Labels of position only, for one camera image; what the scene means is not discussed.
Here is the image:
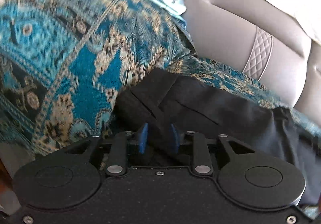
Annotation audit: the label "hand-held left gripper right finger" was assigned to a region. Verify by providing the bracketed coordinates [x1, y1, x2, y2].
[171, 124, 257, 177]

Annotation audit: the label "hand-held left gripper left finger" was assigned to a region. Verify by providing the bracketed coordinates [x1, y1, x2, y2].
[64, 123, 149, 177]

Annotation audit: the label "black pants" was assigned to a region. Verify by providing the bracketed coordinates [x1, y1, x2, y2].
[114, 67, 321, 208]

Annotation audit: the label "teal paisley blanket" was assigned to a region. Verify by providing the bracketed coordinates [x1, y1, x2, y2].
[0, 0, 321, 156]

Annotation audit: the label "beige leather sofa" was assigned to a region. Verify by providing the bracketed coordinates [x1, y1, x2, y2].
[114, 0, 321, 115]

